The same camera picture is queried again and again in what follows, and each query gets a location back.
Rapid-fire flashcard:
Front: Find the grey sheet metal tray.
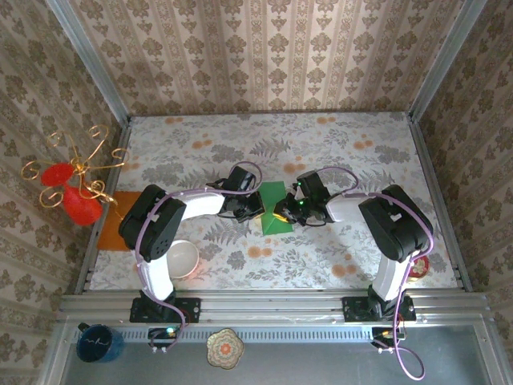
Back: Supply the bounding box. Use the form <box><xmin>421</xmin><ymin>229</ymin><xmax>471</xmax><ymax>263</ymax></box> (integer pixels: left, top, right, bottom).
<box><xmin>39</xmin><ymin>322</ymin><xmax>506</xmax><ymax>385</ymax></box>

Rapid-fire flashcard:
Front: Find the floral patterned table cover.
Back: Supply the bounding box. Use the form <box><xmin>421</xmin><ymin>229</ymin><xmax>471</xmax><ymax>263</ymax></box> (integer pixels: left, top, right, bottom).
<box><xmin>88</xmin><ymin>111</ymin><xmax>460</xmax><ymax>292</ymax></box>

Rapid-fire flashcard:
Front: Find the white bowl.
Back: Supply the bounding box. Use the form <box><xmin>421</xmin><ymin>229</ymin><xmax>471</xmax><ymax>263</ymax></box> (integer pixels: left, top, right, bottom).
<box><xmin>166</xmin><ymin>239</ymin><xmax>200</xmax><ymax>280</ymax></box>

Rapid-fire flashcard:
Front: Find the red patterned bowl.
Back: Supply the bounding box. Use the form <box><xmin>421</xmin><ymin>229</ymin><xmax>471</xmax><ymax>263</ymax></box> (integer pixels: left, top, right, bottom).
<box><xmin>408</xmin><ymin>256</ymin><xmax>430</xmax><ymax>280</ymax></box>

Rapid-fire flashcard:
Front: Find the flower-shaped patterned dish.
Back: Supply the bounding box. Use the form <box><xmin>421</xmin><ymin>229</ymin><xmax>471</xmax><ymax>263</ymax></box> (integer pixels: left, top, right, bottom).
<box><xmin>206</xmin><ymin>327</ymin><xmax>246</xmax><ymax>369</ymax></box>

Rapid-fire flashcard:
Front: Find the red vase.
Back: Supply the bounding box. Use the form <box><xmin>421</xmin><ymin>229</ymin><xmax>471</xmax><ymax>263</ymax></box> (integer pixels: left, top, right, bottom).
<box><xmin>39</xmin><ymin>163</ymin><xmax>104</xmax><ymax>227</ymax></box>

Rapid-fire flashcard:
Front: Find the dark blue mug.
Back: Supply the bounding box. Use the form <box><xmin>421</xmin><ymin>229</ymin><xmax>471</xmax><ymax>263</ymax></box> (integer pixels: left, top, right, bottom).
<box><xmin>75</xmin><ymin>322</ymin><xmax>125</xmax><ymax>364</ymax></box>

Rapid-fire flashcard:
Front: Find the long aluminium mounting rail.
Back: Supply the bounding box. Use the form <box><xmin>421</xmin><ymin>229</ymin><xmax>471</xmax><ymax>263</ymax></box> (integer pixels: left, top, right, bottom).
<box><xmin>58</xmin><ymin>290</ymin><xmax>492</xmax><ymax>326</ymax></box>

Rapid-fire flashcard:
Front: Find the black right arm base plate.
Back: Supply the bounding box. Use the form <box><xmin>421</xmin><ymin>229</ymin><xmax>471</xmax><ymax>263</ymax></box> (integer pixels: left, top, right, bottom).
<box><xmin>342</xmin><ymin>296</ymin><xmax>417</xmax><ymax>323</ymax></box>

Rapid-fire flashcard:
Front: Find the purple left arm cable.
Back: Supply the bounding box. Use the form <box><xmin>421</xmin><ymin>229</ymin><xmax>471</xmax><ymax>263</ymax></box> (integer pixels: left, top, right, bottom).
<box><xmin>135</xmin><ymin>162</ymin><xmax>264</xmax><ymax>354</ymax></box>

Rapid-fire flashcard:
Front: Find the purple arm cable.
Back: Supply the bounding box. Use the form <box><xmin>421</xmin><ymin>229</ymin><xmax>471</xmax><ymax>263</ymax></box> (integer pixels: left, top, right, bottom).
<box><xmin>298</xmin><ymin>166</ymin><xmax>436</xmax><ymax>380</ymax></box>
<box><xmin>135</xmin><ymin>162</ymin><xmax>264</xmax><ymax>354</ymax></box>

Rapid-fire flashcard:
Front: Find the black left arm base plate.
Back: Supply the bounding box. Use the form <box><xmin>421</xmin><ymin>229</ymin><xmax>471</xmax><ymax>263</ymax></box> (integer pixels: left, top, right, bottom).
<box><xmin>128</xmin><ymin>297</ymin><xmax>202</xmax><ymax>324</ymax></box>

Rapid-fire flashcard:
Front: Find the grey slotted cable duct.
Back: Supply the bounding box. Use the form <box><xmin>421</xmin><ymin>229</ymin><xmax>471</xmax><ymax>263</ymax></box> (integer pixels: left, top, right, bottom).
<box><xmin>78</xmin><ymin>325</ymin><xmax>402</xmax><ymax>342</ymax></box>

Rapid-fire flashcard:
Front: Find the aluminium side rail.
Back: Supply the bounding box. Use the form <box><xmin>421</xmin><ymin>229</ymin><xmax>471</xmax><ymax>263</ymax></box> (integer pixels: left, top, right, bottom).
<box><xmin>74</xmin><ymin>115</ymin><xmax>133</xmax><ymax>294</ymax></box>
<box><xmin>406</xmin><ymin>114</ymin><xmax>474</xmax><ymax>293</ymax></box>

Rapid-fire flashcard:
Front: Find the gold curly wire ornament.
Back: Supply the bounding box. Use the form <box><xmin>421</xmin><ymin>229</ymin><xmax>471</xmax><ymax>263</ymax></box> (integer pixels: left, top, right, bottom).
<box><xmin>22</xmin><ymin>124</ymin><xmax>130</xmax><ymax>209</ymax></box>

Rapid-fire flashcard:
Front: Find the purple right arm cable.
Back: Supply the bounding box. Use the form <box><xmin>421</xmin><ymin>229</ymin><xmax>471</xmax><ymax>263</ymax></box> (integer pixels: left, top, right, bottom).
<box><xmin>298</xmin><ymin>166</ymin><xmax>436</xmax><ymax>380</ymax></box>

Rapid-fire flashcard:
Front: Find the aluminium corner post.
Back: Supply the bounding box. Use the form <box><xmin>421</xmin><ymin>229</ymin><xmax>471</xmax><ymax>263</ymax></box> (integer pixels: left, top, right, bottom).
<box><xmin>408</xmin><ymin>0</ymin><xmax>482</xmax><ymax>120</ymax></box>
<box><xmin>46</xmin><ymin>0</ymin><xmax>133</xmax><ymax>121</ymax></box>

